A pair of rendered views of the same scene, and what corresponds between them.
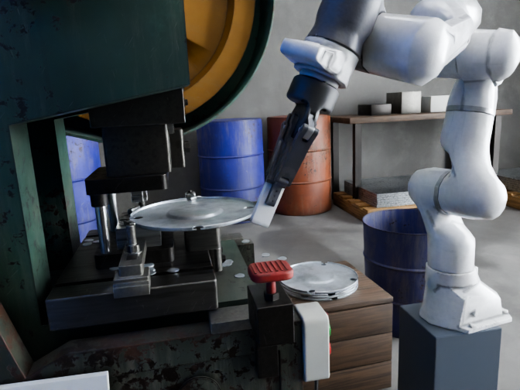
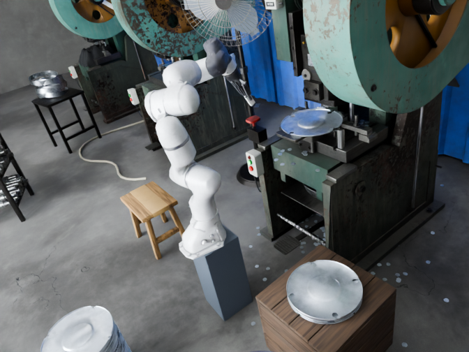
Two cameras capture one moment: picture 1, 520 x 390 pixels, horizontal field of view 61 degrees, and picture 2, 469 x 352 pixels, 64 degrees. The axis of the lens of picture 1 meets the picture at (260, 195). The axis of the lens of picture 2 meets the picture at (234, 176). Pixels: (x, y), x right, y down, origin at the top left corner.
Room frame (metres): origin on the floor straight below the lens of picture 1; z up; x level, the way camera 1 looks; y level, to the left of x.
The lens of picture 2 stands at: (2.38, -0.76, 1.58)
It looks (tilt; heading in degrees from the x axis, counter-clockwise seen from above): 32 degrees down; 161
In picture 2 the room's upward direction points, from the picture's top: 12 degrees counter-clockwise
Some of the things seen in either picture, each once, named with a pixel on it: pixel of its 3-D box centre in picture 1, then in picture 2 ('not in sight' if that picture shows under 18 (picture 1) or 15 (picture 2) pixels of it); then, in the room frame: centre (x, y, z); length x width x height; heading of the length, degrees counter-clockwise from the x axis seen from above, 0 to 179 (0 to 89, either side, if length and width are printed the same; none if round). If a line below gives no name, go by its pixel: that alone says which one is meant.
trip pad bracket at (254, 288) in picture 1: (271, 340); (258, 142); (0.69, -0.01, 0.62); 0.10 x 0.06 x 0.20; 11
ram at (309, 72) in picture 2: (145, 100); (321, 63); (0.96, 0.24, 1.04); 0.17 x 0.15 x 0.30; 101
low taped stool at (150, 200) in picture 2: not in sight; (155, 219); (0.34, -0.65, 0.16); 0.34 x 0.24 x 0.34; 12
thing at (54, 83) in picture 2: not in sight; (62, 108); (-1.87, -1.04, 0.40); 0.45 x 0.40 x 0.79; 23
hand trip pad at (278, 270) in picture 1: (271, 288); (253, 124); (0.68, -0.01, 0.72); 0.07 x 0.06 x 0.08; 101
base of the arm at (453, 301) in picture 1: (463, 289); (200, 229); (1.07, -0.52, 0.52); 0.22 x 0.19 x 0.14; 100
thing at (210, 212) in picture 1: (194, 211); (310, 121); (0.98, 0.15, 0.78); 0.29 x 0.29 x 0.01
